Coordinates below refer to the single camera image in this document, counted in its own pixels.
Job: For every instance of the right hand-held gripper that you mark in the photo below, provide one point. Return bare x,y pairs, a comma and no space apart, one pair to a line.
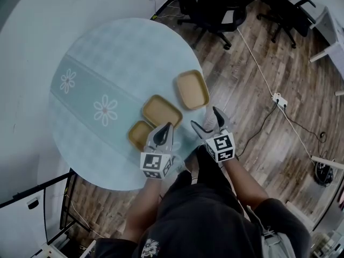
223,148

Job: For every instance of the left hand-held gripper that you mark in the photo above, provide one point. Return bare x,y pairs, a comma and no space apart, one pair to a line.
151,163

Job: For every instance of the tan tray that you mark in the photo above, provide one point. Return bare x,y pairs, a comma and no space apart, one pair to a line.
137,136
192,89
161,111

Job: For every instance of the person's left forearm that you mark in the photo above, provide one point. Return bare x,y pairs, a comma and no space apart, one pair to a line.
142,211

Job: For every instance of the person's right forearm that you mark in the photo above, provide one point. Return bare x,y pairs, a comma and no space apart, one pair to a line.
242,181

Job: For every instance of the person's black trousers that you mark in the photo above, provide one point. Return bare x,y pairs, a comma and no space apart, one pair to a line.
209,165

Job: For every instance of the white power strip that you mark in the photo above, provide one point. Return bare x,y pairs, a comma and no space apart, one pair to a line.
279,100

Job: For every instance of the person's black sweatshirt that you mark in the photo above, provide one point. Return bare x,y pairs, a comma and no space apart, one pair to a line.
201,224

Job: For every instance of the round table, light blue cloth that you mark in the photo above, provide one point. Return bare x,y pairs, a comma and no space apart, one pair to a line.
121,50

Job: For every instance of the black round device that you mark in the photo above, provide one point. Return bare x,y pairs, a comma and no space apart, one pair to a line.
325,172

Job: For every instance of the black office chair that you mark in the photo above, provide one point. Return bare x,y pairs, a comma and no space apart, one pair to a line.
285,9
215,4

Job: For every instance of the black whiteboard eraser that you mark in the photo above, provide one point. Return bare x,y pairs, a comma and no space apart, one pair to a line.
32,203

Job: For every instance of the white table with checked cloth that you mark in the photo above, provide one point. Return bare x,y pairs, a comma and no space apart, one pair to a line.
336,36

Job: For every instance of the black framed whiteboard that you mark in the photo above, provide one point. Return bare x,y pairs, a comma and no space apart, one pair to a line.
21,230

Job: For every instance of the white frame table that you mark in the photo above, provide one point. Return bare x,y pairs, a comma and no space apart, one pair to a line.
325,160

